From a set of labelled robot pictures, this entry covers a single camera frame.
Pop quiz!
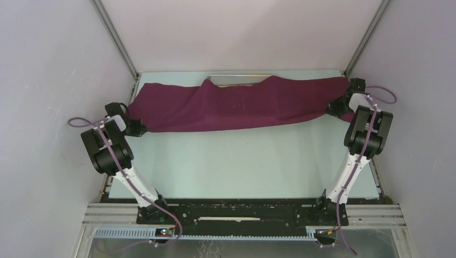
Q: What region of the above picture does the aluminium frame rail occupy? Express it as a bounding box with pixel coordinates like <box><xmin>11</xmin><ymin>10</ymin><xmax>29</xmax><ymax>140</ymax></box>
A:
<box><xmin>82</xmin><ymin>203</ymin><xmax>407</xmax><ymax>230</ymax></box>

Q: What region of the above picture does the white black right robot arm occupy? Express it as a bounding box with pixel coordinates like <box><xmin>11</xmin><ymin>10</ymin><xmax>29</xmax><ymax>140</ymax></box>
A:
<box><xmin>312</xmin><ymin>93</ymin><xmax>394</xmax><ymax>226</ymax></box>

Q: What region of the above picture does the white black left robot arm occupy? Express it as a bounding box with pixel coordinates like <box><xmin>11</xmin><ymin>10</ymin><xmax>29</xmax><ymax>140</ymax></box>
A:
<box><xmin>68</xmin><ymin>115</ymin><xmax>173</xmax><ymax>224</ymax></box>

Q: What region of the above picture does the steel instrument tray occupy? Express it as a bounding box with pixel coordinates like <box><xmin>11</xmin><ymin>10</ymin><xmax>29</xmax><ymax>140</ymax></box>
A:
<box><xmin>206</xmin><ymin>74</ymin><xmax>270</xmax><ymax>88</ymax></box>

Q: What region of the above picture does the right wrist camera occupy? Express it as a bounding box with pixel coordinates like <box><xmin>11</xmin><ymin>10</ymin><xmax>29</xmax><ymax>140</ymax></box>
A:
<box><xmin>349</xmin><ymin>78</ymin><xmax>366</xmax><ymax>92</ymax></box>

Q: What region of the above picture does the maroon surgical wrap cloth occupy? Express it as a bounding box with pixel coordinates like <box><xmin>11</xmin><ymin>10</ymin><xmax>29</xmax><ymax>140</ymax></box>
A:
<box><xmin>128</xmin><ymin>76</ymin><xmax>350</xmax><ymax>132</ymax></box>

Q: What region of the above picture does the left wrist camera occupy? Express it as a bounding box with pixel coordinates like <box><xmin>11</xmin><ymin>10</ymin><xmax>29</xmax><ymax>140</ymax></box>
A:
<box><xmin>104</xmin><ymin>102</ymin><xmax>129</xmax><ymax>117</ymax></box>

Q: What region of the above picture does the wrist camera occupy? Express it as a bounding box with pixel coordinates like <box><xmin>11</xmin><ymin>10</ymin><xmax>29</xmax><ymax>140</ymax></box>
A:
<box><xmin>104</xmin><ymin>102</ymin><xmax>129</xmax><ymax>117</ymax></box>
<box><xmin>349</xmin><ymin>78</ymin><xmax>366</xmax><ymax>92</ymax></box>

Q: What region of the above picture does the right corner aluminium post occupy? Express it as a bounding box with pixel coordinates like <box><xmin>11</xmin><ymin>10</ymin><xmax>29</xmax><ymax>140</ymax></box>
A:
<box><xmin>343</xmin><ymin>0</ymin><xmax>394</xmax><ymax>77</ymax></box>

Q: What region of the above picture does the left corner aluminium post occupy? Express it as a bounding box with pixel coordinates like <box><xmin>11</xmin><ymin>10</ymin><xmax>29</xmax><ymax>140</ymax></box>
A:
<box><xmin>90</xmin><ymin>0</ymin><xmax>140</xmax><ymax>80</ymax></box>

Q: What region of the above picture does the grey cable duct strip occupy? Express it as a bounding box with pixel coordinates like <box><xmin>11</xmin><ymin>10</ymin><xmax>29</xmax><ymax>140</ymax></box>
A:
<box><xmin>93</xmin><ymin>227</ymin><xmax>317</xmax><ymax>241</ymax></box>

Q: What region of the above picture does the corner aluminium post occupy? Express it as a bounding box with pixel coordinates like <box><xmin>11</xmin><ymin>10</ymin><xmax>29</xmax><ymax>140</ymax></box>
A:
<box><xmin>343</xmin><ymin>0</ymin><xmax>394</xmax><ymax>77</ymax></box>
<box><xmin>90</xmin><ymin>0</ymin><xmax>140</xmax><ymax>80</ymax></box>

